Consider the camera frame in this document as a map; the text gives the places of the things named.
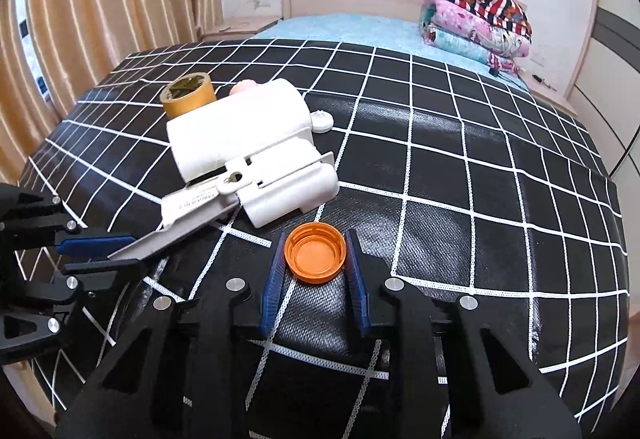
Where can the white round cap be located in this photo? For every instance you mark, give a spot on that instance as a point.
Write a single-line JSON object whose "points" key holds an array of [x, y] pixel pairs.
{"points": [[321, 121]]}

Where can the wooden wardrobe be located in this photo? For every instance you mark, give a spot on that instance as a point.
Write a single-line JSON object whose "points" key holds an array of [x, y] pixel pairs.
{"points": [[610, 69]]}

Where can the orange bottle cap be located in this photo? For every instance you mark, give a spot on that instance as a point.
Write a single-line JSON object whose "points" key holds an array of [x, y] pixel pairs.
{"points": [[315, 254]]}

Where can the white plastic holder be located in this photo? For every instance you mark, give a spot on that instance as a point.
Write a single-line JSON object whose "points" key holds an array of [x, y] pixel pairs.
{"points": [[290, 189]]}

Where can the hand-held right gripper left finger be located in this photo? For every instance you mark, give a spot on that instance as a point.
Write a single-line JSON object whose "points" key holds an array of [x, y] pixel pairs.
{"points": [[272, 291]]}

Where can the blue folded quilt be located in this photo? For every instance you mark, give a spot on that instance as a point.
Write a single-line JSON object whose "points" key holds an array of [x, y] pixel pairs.
{"points": [[457, 46]]}

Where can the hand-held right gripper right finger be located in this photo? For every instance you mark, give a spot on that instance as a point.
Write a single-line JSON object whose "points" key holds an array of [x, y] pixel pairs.
{"points": [[357, 291]]}

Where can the black white grid mat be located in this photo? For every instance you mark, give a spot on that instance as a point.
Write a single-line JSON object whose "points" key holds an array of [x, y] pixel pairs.
{"points": [[450, 199]]}

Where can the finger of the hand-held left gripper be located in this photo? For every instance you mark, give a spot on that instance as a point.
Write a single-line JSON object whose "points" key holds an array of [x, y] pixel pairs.
{"points": [[107, 271], [95, 244]]}

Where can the brown tape roll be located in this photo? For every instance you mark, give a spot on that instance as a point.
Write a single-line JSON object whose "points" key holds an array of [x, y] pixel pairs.
{"points": [[185, 106]]}

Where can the white paper roll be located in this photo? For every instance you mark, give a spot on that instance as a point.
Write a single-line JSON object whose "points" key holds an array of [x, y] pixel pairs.
{"points": [[235, 134]]}

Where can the pink toy figure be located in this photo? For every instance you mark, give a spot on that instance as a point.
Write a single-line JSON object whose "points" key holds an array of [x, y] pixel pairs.
{"points": [[242, 87]]}

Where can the pink folded quilt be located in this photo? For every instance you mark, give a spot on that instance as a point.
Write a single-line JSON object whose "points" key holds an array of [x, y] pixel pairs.
{"points": [[475, 26]]}

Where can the light blue bed sheet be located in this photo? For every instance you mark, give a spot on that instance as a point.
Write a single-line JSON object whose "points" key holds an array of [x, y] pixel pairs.
{"points": [[350, 29]]}

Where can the wooden nightstand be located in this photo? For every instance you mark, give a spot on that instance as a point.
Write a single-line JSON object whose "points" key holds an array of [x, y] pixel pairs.
{"points": [[235, 26], [547, 96]]}

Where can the bunch of keys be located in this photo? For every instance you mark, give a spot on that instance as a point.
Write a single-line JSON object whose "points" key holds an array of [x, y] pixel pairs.
{"points": [[542, 82]]}

